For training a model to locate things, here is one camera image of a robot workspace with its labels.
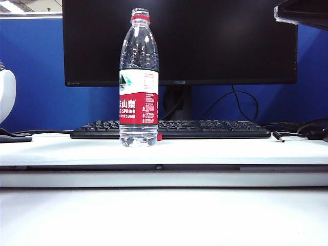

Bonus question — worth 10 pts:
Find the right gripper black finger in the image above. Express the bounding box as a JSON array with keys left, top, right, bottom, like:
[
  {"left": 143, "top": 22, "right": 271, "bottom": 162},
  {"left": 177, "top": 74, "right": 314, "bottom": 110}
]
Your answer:
[
  {"left": 274, "top": 7, "right": 328, "bottom": 31},
  {"left": 278, "top": 0, "right": 328, "bottom": 16}
]

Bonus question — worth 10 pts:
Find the clear plastic water bottle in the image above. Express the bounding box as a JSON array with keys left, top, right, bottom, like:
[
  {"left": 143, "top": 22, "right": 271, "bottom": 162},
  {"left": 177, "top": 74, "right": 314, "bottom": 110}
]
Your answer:
[{"left": 119, "top": 7, "right": 159, "bottom": 148}]

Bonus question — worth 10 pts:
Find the black computer monitor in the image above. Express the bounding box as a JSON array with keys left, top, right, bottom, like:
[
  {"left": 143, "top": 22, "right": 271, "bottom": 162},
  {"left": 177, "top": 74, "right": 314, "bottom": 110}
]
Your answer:
[{"left": 61, "top": 0, "right": 299, "bottom": 88}]

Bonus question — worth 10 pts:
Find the black computer keyboard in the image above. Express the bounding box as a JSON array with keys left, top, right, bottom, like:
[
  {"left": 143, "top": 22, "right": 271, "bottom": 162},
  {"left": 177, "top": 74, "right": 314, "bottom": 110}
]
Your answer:
[{"left": 69, "top": 119, "right": 272, "bottom": 140}]

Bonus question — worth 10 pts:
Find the black monitor stand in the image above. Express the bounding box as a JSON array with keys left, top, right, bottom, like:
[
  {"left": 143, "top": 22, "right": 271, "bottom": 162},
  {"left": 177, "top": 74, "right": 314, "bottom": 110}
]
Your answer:
[{"left": 162, "top": 85, "right": 193, "bottom": 121}]

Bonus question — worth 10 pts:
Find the white raised desk board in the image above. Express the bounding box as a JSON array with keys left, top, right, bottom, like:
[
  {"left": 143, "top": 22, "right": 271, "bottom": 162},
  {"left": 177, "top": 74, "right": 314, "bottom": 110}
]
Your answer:
[{"left": 0, "top": 133, "right": 328, "bottom": 167}]

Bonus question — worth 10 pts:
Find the blue office partition panel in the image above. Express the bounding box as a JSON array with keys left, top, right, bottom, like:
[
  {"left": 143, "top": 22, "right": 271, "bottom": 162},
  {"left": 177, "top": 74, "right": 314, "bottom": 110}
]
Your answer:
[{"left": 0, "top": 14, "right": 328, "bottom": 133}]

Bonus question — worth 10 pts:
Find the white desk fan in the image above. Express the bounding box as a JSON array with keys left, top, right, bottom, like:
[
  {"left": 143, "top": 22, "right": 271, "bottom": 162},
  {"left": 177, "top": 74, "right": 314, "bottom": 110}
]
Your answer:
[{"left": 0, "top": 61, "right": 16, "bottom": 125}]

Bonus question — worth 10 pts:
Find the dark grey cloth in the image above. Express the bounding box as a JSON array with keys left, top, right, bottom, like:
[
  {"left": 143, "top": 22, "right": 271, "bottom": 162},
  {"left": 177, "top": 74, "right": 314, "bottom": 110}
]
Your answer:
[{"left": 0, "top": 127, "right": 33, "bottom": 144}]

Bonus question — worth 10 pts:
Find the thin black monitor cable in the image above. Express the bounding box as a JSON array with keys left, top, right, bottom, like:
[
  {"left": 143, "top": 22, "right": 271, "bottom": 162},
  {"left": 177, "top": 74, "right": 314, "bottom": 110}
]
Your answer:
[{"left": 204, "top": 85, "right": 259, "bottom": 122}]

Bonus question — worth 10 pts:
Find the black cable bundle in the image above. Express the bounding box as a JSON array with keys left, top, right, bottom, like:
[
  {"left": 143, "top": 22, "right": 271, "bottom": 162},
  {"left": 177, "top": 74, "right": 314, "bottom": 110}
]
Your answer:
[{"left": 261, "top": 118, "right": 328, "bottom": 143}]

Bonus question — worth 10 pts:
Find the black cable with barrel plug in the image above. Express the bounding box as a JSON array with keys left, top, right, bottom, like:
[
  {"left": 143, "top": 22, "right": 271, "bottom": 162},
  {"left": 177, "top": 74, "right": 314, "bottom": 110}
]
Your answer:
[{"left": 273, "top": 131, "right": 300, "bottom": 144}]

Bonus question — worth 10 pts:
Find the thin black fan cable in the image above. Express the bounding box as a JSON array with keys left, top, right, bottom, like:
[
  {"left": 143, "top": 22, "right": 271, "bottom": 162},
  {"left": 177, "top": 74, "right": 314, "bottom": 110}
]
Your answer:
[{"left": 12, "top": 130, "right": 74, "bottom": 135}]

